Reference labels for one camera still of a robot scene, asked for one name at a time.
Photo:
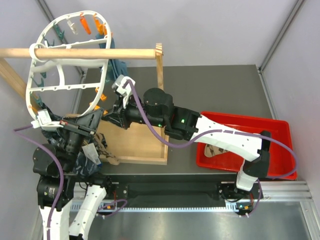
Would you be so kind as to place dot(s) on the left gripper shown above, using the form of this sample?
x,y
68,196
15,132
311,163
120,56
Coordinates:
x,y
89,120

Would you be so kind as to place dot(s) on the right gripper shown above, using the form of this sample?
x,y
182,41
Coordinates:
x,y
119,116

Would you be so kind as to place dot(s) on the orange clip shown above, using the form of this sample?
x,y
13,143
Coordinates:
x,y
103,97
98,107

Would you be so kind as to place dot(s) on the brown argyle sock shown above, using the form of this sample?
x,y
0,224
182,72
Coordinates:
x,y
211,151
104,154

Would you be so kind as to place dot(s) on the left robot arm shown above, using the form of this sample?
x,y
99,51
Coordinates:
x,y
54,162

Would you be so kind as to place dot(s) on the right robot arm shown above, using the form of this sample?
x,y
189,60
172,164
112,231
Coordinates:
x,y
179,127

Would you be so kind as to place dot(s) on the wooden rack base tray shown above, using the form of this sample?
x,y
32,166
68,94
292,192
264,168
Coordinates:
x,y
135,145

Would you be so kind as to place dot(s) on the teal blue sock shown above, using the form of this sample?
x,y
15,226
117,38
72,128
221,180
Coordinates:
x,y
115,66

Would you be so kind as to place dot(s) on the wooden rod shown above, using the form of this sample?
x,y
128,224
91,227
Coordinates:
x,y
81,53

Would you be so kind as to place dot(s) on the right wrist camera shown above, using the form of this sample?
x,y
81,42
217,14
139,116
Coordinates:
x,y
122,86

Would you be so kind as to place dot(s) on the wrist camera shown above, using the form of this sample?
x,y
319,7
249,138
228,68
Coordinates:
x,y
122,86
43,120

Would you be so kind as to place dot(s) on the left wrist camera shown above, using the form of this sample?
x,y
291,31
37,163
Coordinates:
x,y
43,120

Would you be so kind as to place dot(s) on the wooden rack upright post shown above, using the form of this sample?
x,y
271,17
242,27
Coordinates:
x,y
159,65

